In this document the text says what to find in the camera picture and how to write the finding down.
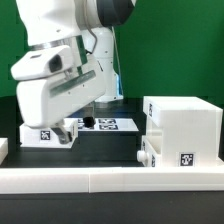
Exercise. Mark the white marker tag plate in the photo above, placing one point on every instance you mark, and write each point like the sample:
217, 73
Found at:
110, 124

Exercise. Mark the white front drawer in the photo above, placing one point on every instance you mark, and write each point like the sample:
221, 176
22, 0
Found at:
150, 153

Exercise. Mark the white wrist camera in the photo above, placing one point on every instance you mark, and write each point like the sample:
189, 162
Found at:
43, 63

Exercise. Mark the white right fence wall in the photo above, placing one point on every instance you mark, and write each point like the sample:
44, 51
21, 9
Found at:
219, 163

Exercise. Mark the white drawer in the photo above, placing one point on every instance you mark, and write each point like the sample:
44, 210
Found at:
46, 138
150, 153

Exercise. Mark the white drawer cabinet box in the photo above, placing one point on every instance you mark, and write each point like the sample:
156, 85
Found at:
189, 128

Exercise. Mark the white fence wall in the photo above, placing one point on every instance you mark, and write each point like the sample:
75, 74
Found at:
3, 149
94, 180
219, 163

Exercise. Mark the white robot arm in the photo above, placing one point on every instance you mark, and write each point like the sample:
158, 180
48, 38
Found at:
52, 23

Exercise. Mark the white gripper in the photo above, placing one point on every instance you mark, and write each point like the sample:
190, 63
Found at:
45, 102

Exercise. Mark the white front fence wall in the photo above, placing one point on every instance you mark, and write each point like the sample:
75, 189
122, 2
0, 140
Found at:
94, 180

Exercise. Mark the white left fence wall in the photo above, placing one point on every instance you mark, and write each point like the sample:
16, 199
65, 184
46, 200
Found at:
3, 149

